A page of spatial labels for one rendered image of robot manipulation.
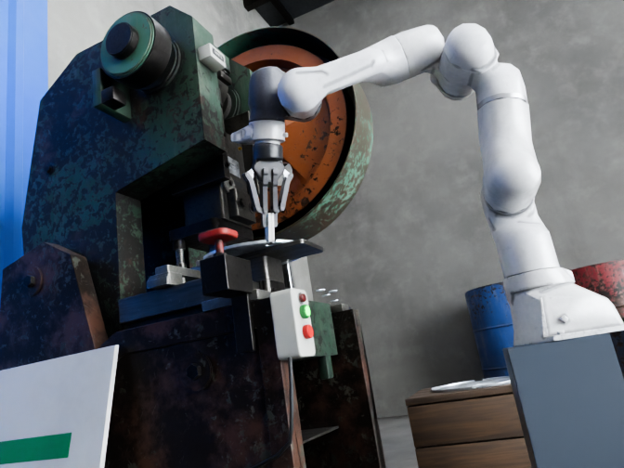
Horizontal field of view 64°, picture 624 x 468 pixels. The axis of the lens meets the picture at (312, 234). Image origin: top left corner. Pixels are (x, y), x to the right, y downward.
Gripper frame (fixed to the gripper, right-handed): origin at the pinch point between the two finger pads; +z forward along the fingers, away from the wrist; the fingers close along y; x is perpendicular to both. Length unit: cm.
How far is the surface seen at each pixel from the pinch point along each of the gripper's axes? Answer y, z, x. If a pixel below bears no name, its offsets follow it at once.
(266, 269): 0.6, 10.9, 4.5
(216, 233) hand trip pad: -17.9, 0.7, -20.0
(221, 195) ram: -7.7, -8.8, 16.6
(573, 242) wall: 315, 21, 162
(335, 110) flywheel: 38, -39, 37
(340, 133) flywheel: 38, -31, 34
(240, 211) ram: -2.7, -4.4, 15.4
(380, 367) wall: 194, 132, 263
